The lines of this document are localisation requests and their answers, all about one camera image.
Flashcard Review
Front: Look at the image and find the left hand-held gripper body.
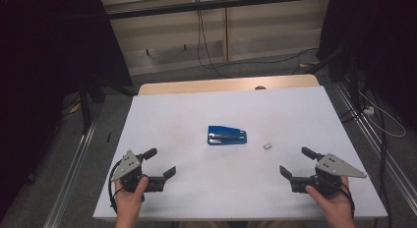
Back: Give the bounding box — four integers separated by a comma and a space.
110, 149, 165, 194

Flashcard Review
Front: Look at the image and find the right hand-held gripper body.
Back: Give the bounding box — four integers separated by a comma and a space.
290, 152, 368, 198

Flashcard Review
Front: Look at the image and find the blue stapler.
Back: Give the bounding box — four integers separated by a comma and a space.
207, 125, 248, 146

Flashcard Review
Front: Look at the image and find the person's left hand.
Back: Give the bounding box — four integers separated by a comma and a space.
114, 176, 149, 220

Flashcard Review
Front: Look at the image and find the person's right hand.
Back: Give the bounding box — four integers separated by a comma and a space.
305, 175, 355, 221

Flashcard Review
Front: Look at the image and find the black metal stand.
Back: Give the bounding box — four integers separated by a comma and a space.
78, 75, 139, 136

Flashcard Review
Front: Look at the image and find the yellow floor tape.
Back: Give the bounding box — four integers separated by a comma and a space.
298, 60, 321, 69
68, 101, 82, 115

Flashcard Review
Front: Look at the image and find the white table cover board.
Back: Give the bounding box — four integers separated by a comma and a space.
92, 85, 388, 221

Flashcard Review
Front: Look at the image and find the black curtain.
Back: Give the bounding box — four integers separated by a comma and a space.
0, 0, 134, 222
316, 0, 417, 131

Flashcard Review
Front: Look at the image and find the left hand-held gripper black cable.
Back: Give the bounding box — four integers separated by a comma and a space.
107, 159, 125, 214

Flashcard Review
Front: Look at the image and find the hand-held gripper black cable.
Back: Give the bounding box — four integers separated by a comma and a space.
107, 159, 125, 214
337, 182, 356, 219

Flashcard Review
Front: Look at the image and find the right hand-held gripper black cable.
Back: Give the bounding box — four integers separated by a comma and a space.
337, 182, 356, 219

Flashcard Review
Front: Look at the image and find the aluminium floor rail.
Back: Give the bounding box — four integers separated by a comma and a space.
333, 83, 417, 216
42, 121, 98, 228

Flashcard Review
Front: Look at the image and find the white cable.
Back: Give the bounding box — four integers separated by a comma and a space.
357, 89, 407, 139

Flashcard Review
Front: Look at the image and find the black floor cable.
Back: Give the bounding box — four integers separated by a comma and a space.
209, 46, 321, 76

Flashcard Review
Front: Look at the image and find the black hanging cable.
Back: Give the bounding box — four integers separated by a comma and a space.
196, 0, 230, 79

